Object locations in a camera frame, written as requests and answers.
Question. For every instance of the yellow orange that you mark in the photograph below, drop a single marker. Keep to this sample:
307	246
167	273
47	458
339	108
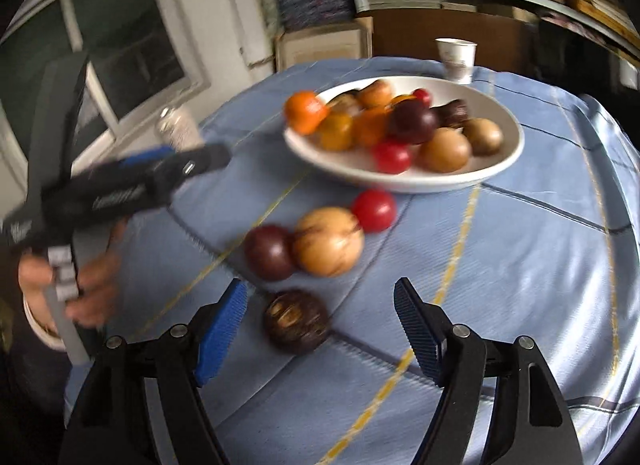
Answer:
335	133

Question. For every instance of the window left wall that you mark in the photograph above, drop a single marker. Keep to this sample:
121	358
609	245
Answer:
142	58

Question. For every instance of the orange fruit front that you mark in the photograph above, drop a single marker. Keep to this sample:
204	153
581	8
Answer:
378	94

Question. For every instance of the white oval plate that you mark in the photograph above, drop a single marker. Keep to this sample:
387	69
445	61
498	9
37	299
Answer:
356	165

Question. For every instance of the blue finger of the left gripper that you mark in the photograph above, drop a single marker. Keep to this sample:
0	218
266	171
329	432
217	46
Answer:
146	157
170	169

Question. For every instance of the orange tangerine back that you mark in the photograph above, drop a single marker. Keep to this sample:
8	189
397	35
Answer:
370	127

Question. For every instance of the red cherry tomato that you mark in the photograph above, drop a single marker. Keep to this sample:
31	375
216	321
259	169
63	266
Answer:
424	96
391	157

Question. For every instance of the red cherry tomato front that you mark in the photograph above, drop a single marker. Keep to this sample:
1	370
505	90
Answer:
424	96

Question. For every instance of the large orange tangerine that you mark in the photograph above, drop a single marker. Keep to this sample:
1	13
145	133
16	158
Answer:
304	112

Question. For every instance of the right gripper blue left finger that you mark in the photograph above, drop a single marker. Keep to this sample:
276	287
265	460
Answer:
215	325

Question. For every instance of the tan round fruit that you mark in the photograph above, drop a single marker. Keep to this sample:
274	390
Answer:
445	153

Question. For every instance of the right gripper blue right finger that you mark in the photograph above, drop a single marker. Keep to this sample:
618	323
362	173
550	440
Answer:
425	326

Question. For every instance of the white paper cup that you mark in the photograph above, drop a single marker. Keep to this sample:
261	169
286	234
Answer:
458	59

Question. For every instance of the dark purple plum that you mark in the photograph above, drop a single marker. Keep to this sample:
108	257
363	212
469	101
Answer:
412	122

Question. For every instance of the person's left hand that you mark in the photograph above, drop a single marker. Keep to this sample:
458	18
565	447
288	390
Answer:
97	281

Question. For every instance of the red tomato back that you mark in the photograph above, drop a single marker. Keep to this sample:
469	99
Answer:
376	210

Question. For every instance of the blue checked tablecloth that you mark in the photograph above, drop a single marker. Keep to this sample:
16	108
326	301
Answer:
549	249

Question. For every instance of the framed wooden panel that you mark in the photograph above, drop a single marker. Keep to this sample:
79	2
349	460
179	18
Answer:
345	40

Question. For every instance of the large brown passion fruit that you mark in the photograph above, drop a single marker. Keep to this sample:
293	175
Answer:
328	241

